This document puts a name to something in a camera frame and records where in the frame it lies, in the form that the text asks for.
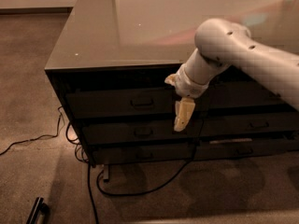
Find dark drawer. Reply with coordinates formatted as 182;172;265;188
201;112;299;136
194;138;299;161
196;81;284;110
64;86;206;119
82;119;202;145
93;143;194;164

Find grey drawer cabinet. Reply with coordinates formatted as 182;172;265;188
45;0;298;165

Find metal cabinet leg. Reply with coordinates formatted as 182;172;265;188
103;164;109;182

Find thick black looping cable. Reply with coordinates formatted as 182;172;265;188
86;147;198;224

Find black object at floor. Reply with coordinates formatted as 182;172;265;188
26;197;50;224

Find thin black floor cable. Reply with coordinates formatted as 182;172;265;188
0;105;89;164

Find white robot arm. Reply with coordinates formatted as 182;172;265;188
165;19;299;132

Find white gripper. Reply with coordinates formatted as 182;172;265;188
164;63;208;132

